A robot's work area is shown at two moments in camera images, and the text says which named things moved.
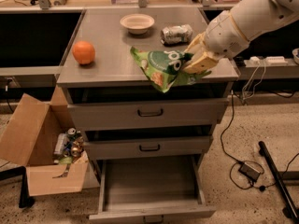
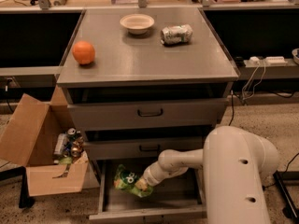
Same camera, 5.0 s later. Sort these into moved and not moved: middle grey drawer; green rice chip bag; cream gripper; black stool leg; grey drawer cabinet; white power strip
Moved: cream gripper; green rice chip bag
Not moved: white power strip; black stool leg; grey drawer cabinet; middle grey drawer
